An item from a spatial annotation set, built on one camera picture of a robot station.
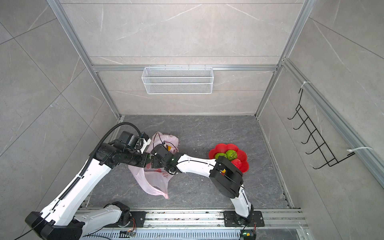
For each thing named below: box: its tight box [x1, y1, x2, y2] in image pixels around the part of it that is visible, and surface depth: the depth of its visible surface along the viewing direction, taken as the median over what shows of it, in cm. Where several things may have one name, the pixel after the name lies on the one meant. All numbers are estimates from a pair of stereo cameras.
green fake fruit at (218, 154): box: [214, 152, 227, 160], surface depth 92 cm
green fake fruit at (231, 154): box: [226, 149, 238, 161], surface depth 92 cm
